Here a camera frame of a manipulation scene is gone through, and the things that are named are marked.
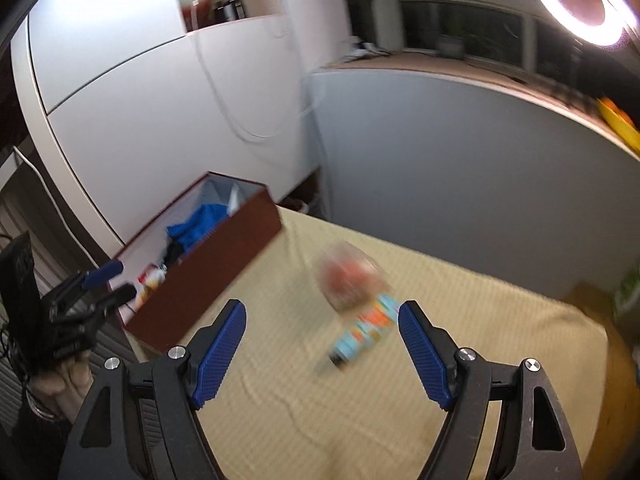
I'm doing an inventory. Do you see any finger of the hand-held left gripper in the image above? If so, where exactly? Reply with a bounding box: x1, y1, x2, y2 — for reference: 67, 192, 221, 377
97, 284, 137, 311
82, 260, 124, 290

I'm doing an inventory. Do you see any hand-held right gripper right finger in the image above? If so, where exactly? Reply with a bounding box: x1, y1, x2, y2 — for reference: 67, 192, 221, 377
397, 300, 583, 480

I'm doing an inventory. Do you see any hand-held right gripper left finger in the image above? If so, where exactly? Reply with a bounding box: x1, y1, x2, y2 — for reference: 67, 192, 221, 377
60, 299, 247, 480

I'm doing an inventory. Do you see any red and white snack packet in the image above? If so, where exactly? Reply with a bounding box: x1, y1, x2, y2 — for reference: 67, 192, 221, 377
134, 264, 168, 308

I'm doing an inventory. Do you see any light blue and orange bottle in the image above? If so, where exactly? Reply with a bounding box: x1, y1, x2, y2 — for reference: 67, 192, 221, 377
327, 294, 401, 372

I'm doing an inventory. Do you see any dark red cardboard box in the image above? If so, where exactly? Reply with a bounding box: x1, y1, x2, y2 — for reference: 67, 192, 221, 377
107, 171, 283, 353

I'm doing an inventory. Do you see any blue fleece cloth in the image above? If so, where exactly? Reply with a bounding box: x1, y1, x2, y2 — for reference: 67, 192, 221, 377
166, 203, 228, 251

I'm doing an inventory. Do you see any pink plastic bag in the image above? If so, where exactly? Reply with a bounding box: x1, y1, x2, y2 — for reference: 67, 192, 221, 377
317, 242, 391, 313

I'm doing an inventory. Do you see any person's left hand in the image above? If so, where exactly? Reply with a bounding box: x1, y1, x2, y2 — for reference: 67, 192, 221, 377
25, 350, 95, 417

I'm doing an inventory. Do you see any striped beige tablecloth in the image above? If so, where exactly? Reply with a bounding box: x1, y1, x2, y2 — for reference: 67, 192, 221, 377
125, 207, 608, 480

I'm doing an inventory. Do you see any black appliance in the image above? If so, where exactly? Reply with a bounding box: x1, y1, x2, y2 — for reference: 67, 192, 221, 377
214, 0, 248, 23

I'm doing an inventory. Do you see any yellow dish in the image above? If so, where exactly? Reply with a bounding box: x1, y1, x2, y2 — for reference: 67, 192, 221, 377
597, 97, 640, 153

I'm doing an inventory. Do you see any white cable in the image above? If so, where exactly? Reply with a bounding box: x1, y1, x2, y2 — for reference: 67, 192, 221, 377
187, 30, 321, 143

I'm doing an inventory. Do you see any ring light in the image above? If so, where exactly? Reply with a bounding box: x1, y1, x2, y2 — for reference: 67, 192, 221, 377
527, 0, 628, 46

